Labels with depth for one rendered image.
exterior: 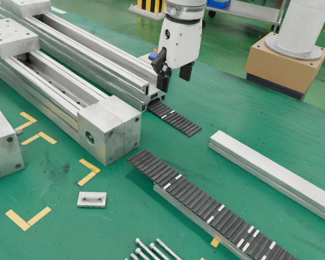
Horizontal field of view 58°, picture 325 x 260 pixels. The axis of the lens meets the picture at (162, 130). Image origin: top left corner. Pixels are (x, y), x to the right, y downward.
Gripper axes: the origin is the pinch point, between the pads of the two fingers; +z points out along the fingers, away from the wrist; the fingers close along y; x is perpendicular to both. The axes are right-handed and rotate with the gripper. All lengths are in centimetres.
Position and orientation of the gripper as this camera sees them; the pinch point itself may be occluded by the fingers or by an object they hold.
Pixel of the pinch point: (174, 80)
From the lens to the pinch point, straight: 72.2
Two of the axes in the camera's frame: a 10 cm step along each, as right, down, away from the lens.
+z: -1.0, 7.7, 6.3
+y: 6.7, -4.1, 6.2
